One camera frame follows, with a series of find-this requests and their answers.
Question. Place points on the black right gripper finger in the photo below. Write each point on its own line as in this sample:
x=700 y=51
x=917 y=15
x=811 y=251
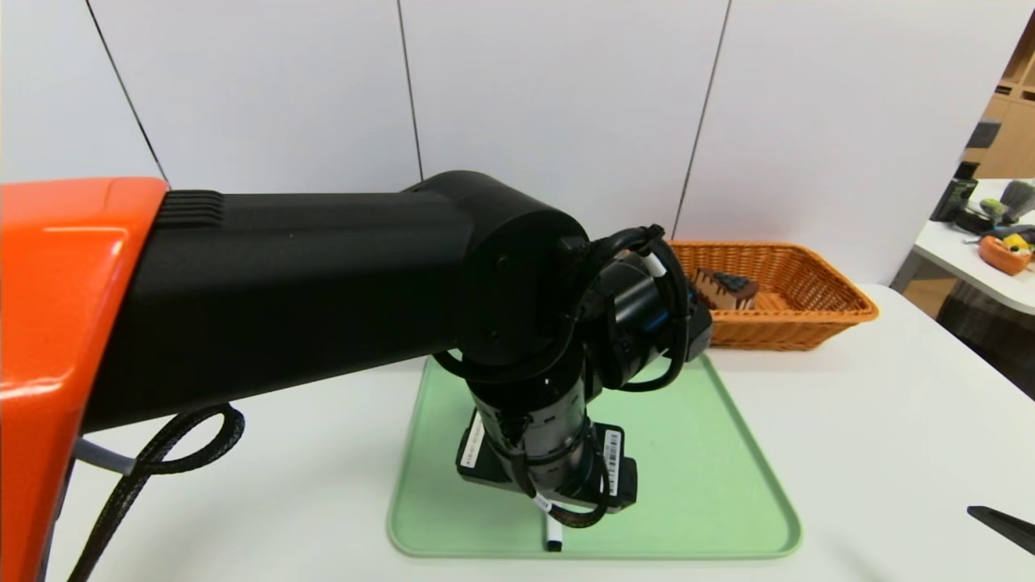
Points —
x=1007 y=525

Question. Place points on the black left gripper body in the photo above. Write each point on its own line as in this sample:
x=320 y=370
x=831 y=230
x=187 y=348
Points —
x=612 y=462

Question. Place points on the white marker pen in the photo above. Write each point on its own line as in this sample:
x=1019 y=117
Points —
x=554 y=537

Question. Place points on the chocolate blueberry cake slice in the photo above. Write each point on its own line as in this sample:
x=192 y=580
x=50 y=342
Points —
x=724 y=291

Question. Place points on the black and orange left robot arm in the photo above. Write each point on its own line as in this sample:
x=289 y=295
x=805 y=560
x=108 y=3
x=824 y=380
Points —
x=283 y=299

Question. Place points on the orange wicker basket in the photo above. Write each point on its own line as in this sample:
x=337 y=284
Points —
x=800 y=315

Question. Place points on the light green plastic tray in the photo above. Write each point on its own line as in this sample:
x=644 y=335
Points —
x=711 y=485

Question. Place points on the white side table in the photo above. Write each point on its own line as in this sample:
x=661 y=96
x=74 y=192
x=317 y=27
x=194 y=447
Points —
x=970 y=275

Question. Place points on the orange toy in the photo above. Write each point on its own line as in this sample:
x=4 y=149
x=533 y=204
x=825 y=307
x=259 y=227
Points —
x=1003 y=257

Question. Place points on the grey brush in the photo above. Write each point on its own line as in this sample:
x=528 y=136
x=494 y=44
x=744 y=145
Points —
x=1017 y=198

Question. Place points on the black box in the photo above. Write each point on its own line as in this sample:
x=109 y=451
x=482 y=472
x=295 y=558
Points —
x=952 y=200

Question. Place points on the wooden cabinet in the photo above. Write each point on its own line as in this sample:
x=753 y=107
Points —
x=1011 y=137

